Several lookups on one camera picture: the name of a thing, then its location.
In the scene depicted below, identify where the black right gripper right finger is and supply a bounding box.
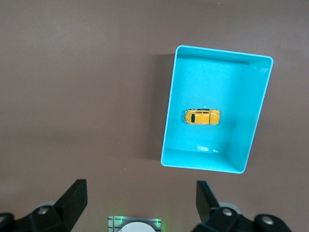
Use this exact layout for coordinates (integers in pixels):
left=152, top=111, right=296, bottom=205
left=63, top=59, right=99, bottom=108
left=193, top=180, right=257, bottom=232

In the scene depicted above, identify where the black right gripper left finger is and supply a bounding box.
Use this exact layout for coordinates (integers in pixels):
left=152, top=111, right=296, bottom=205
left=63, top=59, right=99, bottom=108
left=14, top=178, right=88, bottom=232

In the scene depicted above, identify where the yellow beetle toy car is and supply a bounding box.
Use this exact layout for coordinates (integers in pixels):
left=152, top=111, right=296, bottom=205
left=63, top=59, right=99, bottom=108
left=184, top=108, right=221, bottom=126

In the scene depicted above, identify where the teal plastic bin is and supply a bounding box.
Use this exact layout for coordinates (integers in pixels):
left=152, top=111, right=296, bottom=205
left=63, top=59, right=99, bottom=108
left=160, top=44, right=274, bottom=174

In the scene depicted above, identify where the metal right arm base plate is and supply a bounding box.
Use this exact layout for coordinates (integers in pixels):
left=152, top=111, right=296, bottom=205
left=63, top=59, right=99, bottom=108
left=107, top=216, right=162, bottom=232

